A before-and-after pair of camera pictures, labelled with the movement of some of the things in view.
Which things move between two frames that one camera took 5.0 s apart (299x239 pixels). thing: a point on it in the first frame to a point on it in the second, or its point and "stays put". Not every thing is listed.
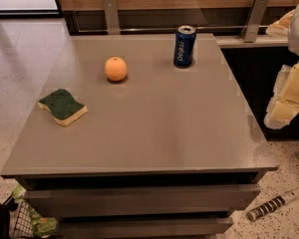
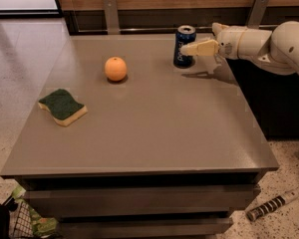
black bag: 0,217 stays put
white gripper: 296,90 to 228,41
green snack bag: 41,226 stays put
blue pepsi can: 184,46 stays put
